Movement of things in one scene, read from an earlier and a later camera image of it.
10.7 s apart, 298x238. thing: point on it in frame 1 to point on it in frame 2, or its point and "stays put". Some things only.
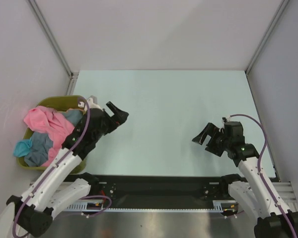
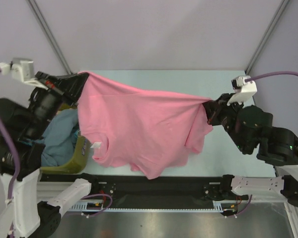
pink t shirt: (57, 124) to (151, 133)
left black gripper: (113, 123) to (67, 87)
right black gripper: (213, 131) to (214, 108)
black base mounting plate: (161, 188) stays put
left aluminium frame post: (53, 39) stays put
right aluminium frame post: (281, 10) stays put
